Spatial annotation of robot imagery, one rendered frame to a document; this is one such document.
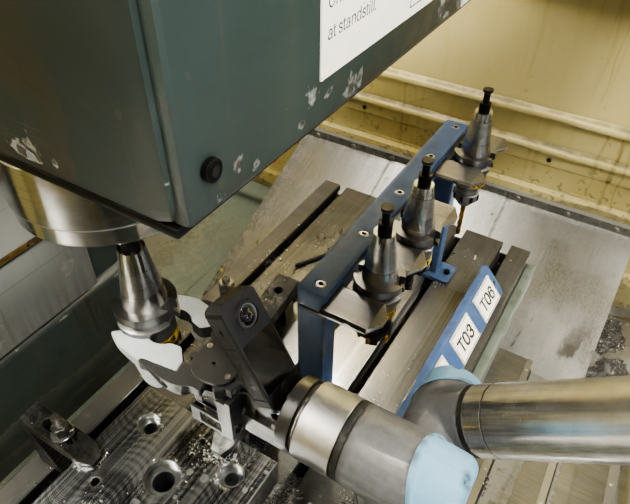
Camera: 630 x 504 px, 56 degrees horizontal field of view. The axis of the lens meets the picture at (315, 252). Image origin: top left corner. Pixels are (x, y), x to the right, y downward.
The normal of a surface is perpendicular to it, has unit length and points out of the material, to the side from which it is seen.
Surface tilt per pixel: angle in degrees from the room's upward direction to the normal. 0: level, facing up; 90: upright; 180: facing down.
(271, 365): 60
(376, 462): 39
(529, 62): 90
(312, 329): 90
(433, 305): 0
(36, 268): 90
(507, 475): 8
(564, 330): 24
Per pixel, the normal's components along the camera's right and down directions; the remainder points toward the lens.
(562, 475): 0.07, -0.82
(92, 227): 0.11, 0.66
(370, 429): -0.07, -0.66
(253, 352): 0.73, -0.06
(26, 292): 0.84, 0.37
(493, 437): -0.69, 0.18
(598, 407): -0.70, -0.48
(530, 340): -0.21, -0.46
